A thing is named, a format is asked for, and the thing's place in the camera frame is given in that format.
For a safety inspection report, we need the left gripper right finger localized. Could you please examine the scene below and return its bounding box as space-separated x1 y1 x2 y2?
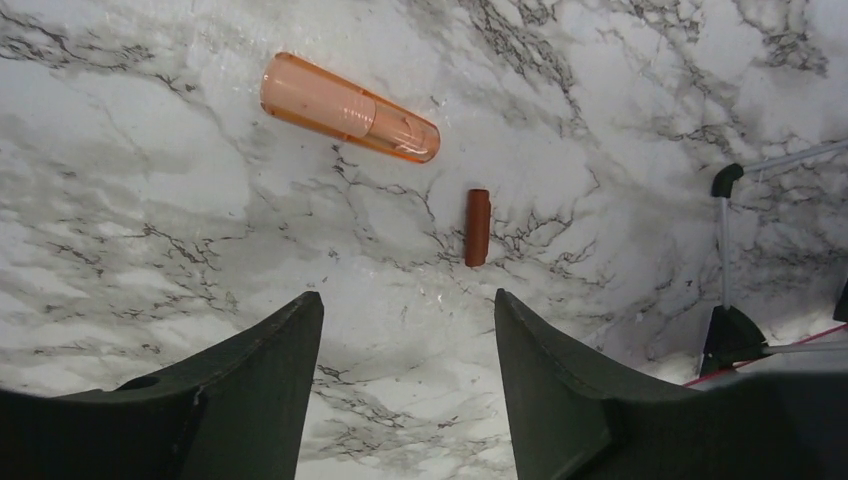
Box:
494 290 847 479

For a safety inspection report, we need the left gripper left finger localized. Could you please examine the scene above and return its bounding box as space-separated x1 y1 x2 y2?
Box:
1 291 324 479

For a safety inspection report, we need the red marker cap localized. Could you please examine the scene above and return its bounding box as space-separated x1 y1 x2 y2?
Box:
464 189 491 268

